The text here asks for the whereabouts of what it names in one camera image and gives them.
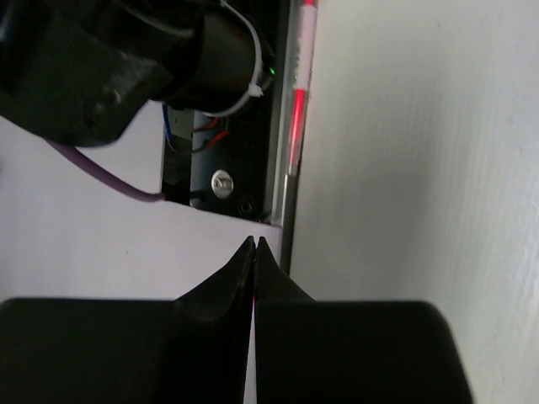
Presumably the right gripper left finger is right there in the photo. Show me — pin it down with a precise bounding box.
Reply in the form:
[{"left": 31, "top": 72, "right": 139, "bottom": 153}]
[{"left": 1, "top": 238, "right": 255, "bottom": 403}]

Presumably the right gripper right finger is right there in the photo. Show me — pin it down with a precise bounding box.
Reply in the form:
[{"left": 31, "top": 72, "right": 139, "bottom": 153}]
[{"left": 254, "top": 239, "right": 472, "bottom": 403}]

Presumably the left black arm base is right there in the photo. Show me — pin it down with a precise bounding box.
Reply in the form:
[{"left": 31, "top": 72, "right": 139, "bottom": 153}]
[{"left": 162, "top": 1, "right": 293, "bottom": 221}]

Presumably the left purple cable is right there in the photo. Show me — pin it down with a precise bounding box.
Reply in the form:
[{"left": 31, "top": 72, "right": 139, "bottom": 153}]
[{"left": 44, "top": 141, "right": 165, "bottom": 204}]

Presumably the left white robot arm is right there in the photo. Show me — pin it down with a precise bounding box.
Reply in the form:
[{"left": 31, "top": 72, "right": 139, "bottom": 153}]
[{"left": 1, "top": 1, "right": 280, "bottom": 147}]

